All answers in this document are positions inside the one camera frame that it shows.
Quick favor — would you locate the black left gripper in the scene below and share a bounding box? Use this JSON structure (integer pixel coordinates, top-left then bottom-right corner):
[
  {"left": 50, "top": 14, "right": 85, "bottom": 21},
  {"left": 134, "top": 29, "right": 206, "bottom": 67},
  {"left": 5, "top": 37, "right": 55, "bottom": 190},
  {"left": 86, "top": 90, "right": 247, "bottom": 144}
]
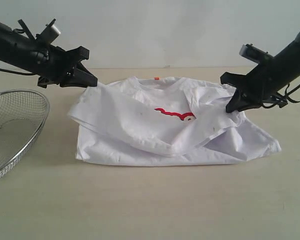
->
[{"left": 37, "top": 46, "right": 98, "bottom": 88}]

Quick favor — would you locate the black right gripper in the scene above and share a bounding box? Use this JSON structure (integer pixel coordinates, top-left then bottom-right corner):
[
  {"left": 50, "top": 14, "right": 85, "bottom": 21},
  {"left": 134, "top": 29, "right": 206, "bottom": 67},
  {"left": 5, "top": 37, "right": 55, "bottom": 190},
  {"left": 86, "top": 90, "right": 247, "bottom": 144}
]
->
[{"left": 220, "top": 63, "right": 288, "bottom": 113}]

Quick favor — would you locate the white t-shirt red logo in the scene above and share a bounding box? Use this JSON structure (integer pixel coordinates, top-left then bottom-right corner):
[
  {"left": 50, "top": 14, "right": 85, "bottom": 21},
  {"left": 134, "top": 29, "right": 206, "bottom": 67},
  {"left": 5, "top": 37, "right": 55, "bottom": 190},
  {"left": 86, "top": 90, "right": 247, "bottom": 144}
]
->
[{"left": 68, "top": 77, "right": 281, "bottom": 167}]

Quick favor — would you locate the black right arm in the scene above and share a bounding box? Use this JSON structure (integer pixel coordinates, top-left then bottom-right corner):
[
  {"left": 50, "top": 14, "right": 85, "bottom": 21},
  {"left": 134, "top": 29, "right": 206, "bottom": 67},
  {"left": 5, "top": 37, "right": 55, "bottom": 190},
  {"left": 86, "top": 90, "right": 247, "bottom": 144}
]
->
[{"left": 220, "top": 32, "right": 300, "bottom": 113}]

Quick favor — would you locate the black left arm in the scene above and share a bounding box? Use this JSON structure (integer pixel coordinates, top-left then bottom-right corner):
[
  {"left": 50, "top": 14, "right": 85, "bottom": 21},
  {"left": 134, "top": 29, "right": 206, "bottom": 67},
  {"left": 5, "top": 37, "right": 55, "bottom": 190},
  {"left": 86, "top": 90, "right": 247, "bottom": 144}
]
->
[{"left": 0, "top": 19, "right": 98, "bottom": 88}]

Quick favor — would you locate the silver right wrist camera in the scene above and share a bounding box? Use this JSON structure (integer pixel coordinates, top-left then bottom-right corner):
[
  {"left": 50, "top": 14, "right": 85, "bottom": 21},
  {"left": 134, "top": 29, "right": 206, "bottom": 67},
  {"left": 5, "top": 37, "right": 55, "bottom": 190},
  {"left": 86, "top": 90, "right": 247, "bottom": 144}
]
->
[{"left": 239, "top": 44, "right": 274, "bottom": 64}]

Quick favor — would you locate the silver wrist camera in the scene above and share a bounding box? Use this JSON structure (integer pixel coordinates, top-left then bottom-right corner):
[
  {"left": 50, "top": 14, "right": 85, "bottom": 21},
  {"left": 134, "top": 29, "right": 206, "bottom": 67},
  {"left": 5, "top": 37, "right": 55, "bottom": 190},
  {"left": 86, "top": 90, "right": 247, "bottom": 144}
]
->
[
  {"left": 36, "top": 18, "right": 61, "bottom": 45},
  {"left": 239, "top": 44, "right": 274, "bottom": 64}
]

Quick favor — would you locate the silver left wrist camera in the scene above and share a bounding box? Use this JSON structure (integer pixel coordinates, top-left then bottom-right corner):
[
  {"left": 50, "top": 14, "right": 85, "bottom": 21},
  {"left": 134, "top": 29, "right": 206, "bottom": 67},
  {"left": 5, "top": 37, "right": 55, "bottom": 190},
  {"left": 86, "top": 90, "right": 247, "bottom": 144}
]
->
[{"left": 36, "top": 18, "right": 61, "bottom": 45}]

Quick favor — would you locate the silver wire mesh basket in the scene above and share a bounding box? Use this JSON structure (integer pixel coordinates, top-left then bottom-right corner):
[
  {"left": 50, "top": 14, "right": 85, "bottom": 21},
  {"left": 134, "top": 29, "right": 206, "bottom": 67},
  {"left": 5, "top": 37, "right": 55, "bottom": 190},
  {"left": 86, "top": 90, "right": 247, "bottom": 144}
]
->
[{"left": 0, "top": 89, "right": 50, "bottom": 179}]

